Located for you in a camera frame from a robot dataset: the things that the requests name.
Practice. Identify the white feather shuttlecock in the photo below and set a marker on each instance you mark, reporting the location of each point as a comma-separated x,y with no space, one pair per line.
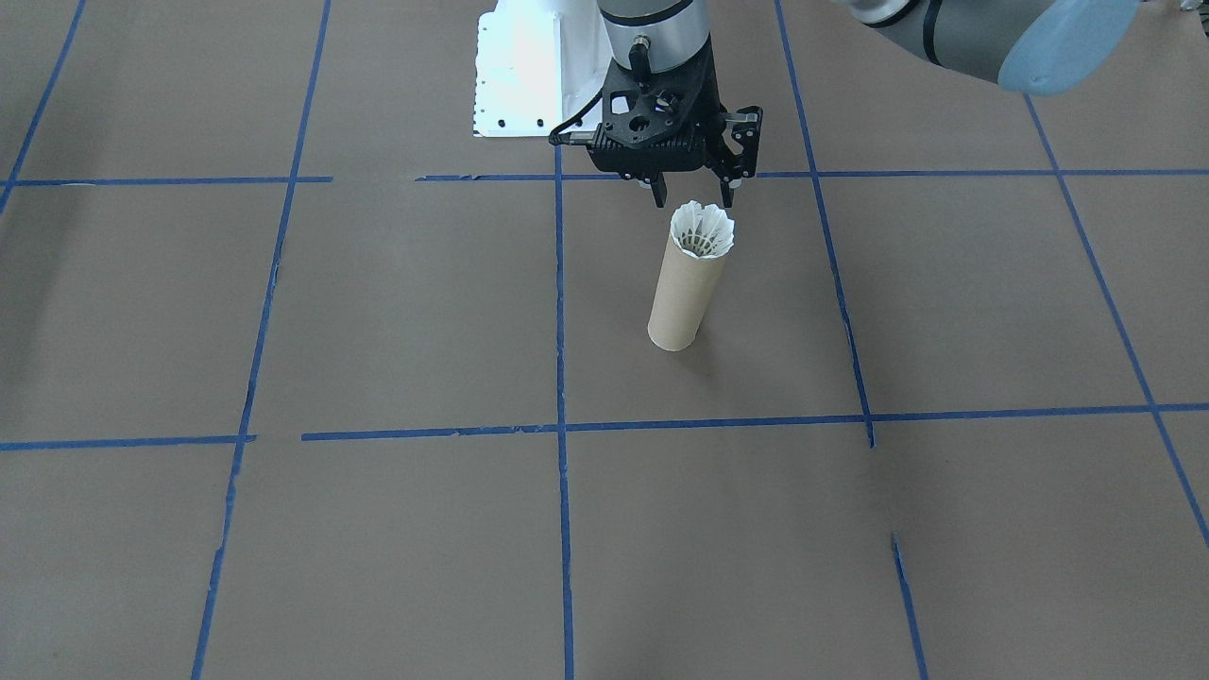
704,222

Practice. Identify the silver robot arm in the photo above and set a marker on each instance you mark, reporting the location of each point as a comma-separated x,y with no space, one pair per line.
652,28

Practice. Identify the brown cardboard tube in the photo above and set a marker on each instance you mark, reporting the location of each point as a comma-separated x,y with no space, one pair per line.
685,302

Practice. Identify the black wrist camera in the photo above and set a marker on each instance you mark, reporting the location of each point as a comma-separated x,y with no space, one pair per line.
652,156

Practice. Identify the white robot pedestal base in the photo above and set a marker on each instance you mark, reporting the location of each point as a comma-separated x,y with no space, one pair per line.
519,85

